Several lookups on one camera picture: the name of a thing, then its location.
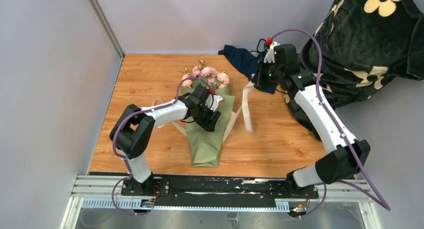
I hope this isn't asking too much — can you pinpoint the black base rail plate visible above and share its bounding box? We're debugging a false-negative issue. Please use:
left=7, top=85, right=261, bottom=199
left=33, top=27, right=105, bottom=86
left=117, top=174, right=319, bottom=209

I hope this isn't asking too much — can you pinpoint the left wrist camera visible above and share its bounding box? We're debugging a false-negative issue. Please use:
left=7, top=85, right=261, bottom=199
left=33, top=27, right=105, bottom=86
left=205, top=89, right=225, bottom=112

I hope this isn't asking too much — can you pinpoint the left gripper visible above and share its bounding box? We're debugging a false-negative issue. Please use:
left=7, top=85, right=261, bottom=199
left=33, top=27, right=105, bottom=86
left=194, top=103, right=221, bottom=133

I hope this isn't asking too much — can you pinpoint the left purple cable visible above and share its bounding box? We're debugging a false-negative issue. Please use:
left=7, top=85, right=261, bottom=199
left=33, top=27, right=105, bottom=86
left=110, top=76, right=216, bottom=217

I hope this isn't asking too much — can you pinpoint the black cord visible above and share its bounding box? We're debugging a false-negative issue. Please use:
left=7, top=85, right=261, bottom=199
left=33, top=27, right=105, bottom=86
left=249, top=37, right=271, bottom=56

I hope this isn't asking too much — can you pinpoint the navy blue cloth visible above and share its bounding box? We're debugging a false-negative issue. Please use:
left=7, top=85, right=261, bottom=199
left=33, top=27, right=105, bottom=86
left=217, top=44, right=267, bottom=81

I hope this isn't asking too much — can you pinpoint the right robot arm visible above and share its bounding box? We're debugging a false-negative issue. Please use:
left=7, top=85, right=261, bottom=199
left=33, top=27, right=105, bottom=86
left=252, top=42, right=371, bottom=198

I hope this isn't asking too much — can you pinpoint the cream printed ribbon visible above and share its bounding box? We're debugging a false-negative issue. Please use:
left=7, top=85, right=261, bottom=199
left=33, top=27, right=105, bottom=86
left=151, top=81, right=257, bottom=144

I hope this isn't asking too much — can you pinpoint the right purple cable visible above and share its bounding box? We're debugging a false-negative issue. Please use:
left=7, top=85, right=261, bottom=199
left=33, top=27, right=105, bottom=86
left=269, top=29, right=392, bottom=218

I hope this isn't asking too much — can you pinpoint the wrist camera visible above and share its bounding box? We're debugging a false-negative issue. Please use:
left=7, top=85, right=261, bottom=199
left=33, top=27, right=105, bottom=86
left=263, top=37, right=281, bottom=64
left=205, top=89, right=225, bottom=112

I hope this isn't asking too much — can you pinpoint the fake rose stem one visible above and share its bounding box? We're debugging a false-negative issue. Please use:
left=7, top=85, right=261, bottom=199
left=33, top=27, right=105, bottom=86
left=217, top=72, right=230, bottom=89

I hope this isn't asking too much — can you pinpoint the black floral plush blanket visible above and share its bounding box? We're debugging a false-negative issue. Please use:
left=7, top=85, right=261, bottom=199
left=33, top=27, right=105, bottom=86
left=283, top=0, right=424, bottom=142

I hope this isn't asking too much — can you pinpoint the aluminium frame post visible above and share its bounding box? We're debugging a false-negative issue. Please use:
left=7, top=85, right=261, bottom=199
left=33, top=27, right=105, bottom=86
left=87, top=0, right=125, bottom=61

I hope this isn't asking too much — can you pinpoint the purple cable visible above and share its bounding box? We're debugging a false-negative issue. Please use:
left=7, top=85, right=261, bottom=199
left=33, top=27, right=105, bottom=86
left=269, top=29, right=392, bottom=218
left=110, top=76, right=216, bottom=217

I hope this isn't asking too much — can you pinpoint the fake rose stem two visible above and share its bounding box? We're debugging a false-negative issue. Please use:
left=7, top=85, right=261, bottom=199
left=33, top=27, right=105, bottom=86
left=181, top=67, right=196, bottom=88

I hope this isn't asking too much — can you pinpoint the fake rose stem three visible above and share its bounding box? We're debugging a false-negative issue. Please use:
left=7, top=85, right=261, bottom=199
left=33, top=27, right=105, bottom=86
left=191, top=60, right=218, bottom=86

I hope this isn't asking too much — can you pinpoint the wrapping paper sheet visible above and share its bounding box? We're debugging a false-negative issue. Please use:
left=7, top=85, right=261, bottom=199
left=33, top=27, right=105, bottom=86
left=184, top=85, right=235, bottom=167

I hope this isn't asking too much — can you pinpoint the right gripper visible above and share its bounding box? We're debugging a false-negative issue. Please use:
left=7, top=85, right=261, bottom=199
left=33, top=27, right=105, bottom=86
left=251, top=58, right=284, bottom=87

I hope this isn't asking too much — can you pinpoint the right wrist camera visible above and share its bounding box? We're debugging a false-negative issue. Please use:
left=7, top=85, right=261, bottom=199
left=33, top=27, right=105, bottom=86
left=263, top=37, right=281, bottom=64

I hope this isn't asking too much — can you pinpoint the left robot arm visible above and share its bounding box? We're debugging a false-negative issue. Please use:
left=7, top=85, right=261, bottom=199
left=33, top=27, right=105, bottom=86
left=109, top=85, right=224, bottom=196

